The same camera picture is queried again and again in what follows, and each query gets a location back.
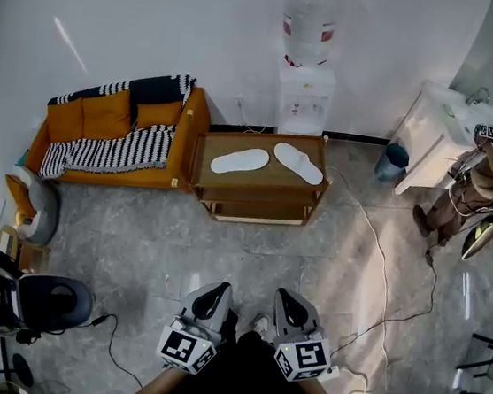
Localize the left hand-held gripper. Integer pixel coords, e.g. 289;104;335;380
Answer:
153;274;236;380

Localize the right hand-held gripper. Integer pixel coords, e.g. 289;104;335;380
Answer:
265;286;350;390

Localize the white slipper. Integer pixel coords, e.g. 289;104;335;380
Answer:
209;143;273;181
269;141;328;188

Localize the person's left forearm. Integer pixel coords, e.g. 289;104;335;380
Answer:
129;359;191;394

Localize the person's white shoe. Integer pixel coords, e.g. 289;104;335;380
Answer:
250;311;273;336

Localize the person's black clothing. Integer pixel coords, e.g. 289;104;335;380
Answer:
100;313;390;394

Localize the wooden shoe rack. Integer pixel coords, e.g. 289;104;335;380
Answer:
182;120;336;235

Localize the dark round stool seat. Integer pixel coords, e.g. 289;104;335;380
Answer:
11;270;98;338

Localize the small wooden chair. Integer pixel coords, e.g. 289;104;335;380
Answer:
0;223;54;276

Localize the orange wooden sofa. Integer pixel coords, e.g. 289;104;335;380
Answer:
22;57;218;200

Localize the black round base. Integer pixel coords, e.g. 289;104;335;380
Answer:
9;352;38;390

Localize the grey round pouf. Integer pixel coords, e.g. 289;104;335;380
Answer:
20;172;65;248

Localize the black white striped blanket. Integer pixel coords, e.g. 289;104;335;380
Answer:
36;58;198;197

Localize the blue trash bin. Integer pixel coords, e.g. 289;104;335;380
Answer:
373;139;412;186

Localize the orange sofa back cushion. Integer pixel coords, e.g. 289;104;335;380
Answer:
133;96;184;135
42;92;89;146
76;83;136;145

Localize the orange loose cushion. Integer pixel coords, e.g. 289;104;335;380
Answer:
0;174;42;221

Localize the white water dispenser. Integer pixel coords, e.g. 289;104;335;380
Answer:
271;60;339;141

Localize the white sink cabinet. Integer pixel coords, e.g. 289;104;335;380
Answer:
392;77;493;207

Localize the metal faucet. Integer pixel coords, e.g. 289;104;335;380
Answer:
464;84;493;109

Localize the clear water bottle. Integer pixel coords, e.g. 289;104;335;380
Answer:
274;0;342;73

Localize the black cable with plug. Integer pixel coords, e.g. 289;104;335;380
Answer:
81;311;153;390

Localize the long white floor cable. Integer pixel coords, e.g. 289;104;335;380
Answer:
297;165;416;394

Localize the long black floor cable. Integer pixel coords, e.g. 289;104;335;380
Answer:
327;233;443;372

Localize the black metal frame chair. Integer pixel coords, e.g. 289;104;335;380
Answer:
455;323;493;381

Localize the thin white dispenser cable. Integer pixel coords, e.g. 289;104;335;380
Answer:
234;101;280;137

